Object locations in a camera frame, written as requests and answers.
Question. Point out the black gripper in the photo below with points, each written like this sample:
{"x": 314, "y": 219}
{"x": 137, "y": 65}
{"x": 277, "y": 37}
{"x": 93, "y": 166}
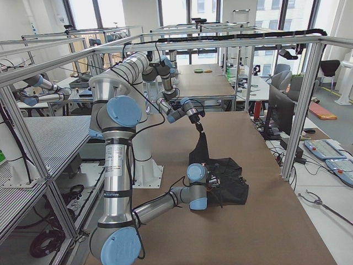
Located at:
{"x": 196, "y": 119}

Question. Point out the black graphic t-shirt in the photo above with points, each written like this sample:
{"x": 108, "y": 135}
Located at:
{"x": 234, "y": 189}

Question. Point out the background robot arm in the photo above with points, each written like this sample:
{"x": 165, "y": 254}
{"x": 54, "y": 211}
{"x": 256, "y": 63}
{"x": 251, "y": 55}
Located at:
{"x": 50, "y": 92}

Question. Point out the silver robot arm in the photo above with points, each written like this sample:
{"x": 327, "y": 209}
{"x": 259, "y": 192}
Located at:
{"x": 164, "y": 68}
{"x": 115, "y": 116}

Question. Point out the red bottle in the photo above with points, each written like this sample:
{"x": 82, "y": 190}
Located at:
{"x": 257, "y": 109}

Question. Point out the black huawei monitor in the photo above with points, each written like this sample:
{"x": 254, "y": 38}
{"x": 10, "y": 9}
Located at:
{"x": 279, "y": 116}

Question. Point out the orange mat on floor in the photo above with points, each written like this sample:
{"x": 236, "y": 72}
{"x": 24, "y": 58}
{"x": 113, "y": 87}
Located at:
{"x": 321, "y": 112}

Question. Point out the teach pendant with red button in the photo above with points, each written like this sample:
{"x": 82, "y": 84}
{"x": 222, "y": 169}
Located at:
{"x": 323, "y": 149}

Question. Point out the long reach grabber tool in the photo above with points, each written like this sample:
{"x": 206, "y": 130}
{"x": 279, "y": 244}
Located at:
{"x": 318, "y": 201}

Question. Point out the black office chair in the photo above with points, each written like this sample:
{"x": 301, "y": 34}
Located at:
{"x": 329, "y": 68}

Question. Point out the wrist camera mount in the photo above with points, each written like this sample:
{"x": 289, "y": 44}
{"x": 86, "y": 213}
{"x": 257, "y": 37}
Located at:
{"x": 213, "y": 182}

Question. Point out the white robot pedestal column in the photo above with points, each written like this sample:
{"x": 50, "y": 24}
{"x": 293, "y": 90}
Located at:
{"x": 148, "y": 174}

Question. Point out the striped aluminium frame workbench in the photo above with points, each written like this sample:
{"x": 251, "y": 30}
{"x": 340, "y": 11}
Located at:
{"x": 58, "y": 139}

